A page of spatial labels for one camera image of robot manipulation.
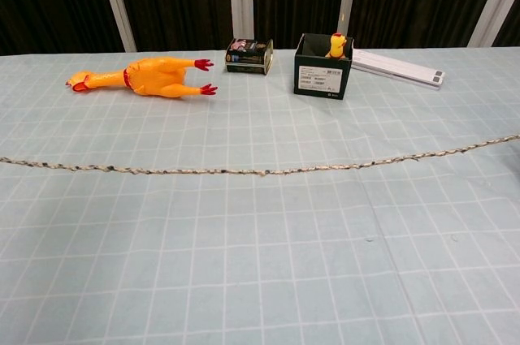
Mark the black luncheon meat tin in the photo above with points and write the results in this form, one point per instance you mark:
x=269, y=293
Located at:
x=245, y=63

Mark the black open cardboard box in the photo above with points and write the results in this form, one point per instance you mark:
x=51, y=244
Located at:
x=321, y=77

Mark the large yellow rubber chicken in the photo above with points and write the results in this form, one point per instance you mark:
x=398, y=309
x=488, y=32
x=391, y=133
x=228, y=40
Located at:
x=154, y=77

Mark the small yellow chicken toy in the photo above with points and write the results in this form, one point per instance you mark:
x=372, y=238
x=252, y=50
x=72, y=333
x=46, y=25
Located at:
x=336, y=46

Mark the long flat white box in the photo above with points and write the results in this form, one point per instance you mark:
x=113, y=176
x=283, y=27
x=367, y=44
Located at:
x=398, y=67

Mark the light blue checked tablecloth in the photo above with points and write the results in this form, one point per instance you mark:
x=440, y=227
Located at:
x=101, y=239

